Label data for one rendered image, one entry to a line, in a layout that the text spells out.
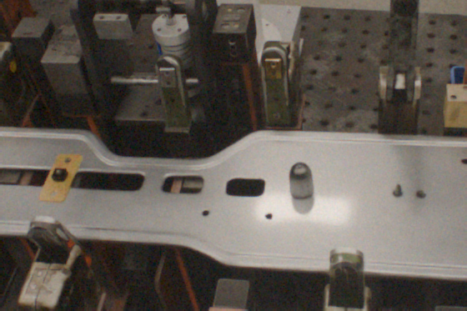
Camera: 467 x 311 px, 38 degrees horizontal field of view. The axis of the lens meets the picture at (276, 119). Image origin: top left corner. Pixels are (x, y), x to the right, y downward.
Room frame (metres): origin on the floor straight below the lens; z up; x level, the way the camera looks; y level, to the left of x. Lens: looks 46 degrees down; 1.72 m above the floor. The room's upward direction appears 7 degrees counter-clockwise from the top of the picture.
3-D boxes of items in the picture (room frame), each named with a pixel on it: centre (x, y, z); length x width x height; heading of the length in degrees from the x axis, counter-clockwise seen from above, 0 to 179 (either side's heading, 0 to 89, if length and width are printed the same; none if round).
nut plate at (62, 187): (0.64, 0.31, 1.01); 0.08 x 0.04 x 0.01; 168
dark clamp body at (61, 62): (0.84, 0.30, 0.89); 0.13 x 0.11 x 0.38; 168
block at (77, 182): (0.65, 0.31, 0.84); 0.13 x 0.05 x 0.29; 168
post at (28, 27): (0.87, 0.36, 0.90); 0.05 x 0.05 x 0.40; 78
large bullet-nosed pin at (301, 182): (0.57, -0.02, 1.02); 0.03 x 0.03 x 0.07
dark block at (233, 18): (0.80, 0.05, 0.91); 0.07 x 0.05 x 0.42; 168
